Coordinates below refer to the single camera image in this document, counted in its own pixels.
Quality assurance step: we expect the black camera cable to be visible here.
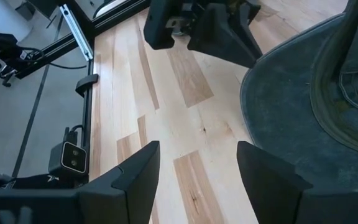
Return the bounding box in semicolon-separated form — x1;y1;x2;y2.
62;124;84;144

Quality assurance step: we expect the black frame clamp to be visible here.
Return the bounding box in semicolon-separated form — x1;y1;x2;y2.
75;73;99;98

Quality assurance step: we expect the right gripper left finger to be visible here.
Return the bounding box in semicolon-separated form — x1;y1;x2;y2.
0;140;161;224

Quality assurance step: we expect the black table-level camera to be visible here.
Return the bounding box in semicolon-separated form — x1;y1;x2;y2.
48;141;89;180

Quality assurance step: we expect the black aluminium table frame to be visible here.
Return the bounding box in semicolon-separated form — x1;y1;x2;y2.
11;0;150;189

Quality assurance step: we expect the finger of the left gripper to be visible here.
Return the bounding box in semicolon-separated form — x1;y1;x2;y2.
143;0;195;50
187;2;264;68

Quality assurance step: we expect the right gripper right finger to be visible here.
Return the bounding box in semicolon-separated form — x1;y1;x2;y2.
236;141;358;224

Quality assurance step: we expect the dark green cap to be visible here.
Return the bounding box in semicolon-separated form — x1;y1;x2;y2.
240;0;358;191

